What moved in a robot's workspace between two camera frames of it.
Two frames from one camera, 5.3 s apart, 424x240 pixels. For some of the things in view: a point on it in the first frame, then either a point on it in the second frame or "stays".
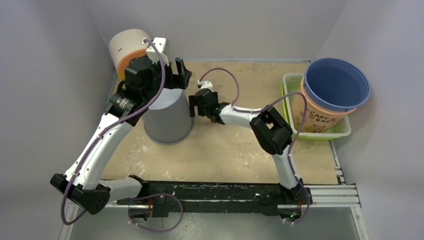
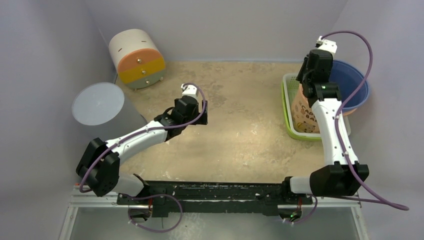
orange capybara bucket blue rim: x=333 y=87 stays
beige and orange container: x=124 y=45 stays
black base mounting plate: x=203 y=196 stays
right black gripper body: x=197 y=104 to x=307 y=67
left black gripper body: x=179 y=84 to x=194 y=116
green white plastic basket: x=290 y=83 stays
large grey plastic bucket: x=168 y=121 to x=102 y=111
